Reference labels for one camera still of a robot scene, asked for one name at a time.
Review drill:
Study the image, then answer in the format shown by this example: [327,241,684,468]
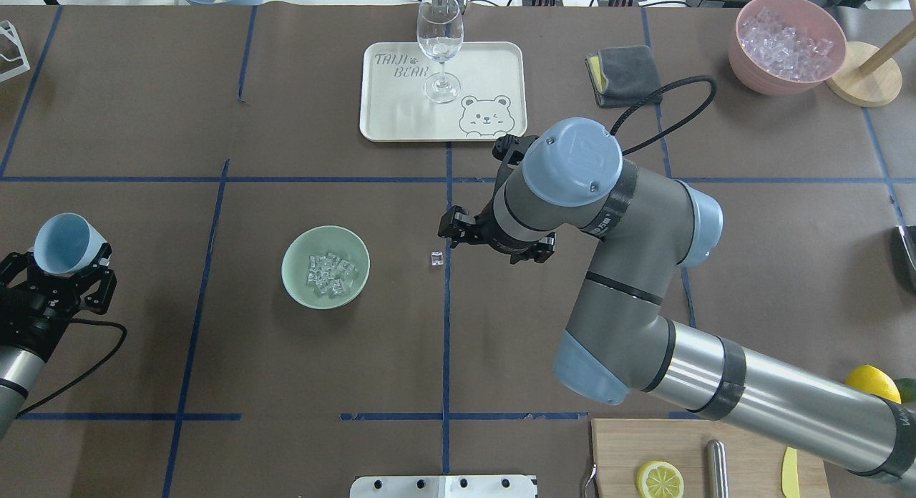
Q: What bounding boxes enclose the metal knife handle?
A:
[706,439,731,497]

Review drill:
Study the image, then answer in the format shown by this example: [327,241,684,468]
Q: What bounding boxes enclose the white wire dish rack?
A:
[1,21,31,82]

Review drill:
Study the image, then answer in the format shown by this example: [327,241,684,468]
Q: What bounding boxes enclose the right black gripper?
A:
[438,134,556,264]

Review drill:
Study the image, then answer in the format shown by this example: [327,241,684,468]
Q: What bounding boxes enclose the light blue plastic cup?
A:
[33,213,107,275]

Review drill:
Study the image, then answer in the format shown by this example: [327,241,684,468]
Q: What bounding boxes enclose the wooden cup stand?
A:
[827,0,914,109]

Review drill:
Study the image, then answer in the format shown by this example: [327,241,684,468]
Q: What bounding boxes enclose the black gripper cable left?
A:
[16,319,128,418]

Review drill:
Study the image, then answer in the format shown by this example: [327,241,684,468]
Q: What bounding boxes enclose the clear wine glass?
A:
[416,0,464,104]

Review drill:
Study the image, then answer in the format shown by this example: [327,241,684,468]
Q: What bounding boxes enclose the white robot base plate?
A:
[349,474,539,497]

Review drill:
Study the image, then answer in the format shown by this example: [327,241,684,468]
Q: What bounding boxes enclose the yellow plastic knife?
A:
[781,446,801,498]

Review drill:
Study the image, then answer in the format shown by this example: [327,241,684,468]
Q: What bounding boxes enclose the wooden cutting board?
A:
[591,419,787,497]

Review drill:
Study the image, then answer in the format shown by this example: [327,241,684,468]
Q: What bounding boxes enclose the green lime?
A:
[894,378,916,404]

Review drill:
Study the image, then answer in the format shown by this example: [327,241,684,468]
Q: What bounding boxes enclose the pink bowl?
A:
[729,0,844,96]

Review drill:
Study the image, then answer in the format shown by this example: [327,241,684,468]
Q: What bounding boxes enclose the yellow lemon upper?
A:
[844,364,902,404]

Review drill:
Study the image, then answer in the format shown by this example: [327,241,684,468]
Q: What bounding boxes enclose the half lemon slice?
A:
[635,460,685,497]

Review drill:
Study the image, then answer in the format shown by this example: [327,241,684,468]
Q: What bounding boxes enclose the ice cubes in green bowl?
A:
[306,251,358,297]

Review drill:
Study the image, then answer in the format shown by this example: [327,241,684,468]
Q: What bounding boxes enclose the cream bear tray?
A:
[359,41,529,142]

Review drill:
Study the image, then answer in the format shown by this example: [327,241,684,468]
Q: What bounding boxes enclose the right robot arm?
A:
[438,117,914,496]

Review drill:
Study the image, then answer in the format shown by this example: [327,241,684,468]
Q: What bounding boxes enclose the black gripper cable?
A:
[609,75,718,156]
[16,319,128,418]

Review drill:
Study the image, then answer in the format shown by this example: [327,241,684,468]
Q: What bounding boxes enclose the green bowl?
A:
[281,226,371,310]

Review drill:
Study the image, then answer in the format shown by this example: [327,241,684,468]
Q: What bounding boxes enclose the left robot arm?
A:
[1,243,117,436]

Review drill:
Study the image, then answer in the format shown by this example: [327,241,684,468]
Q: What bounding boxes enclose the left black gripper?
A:
[1,243,117,362]

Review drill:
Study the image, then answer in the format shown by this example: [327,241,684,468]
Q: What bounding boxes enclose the clear ice cubes in pink bowl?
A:
[737,8,837,82]

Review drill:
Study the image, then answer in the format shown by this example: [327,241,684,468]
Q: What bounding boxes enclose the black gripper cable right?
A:
[609,75,718,156]

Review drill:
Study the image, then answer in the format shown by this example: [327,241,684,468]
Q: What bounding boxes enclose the grey folded cloth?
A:
[585,45,662,109]

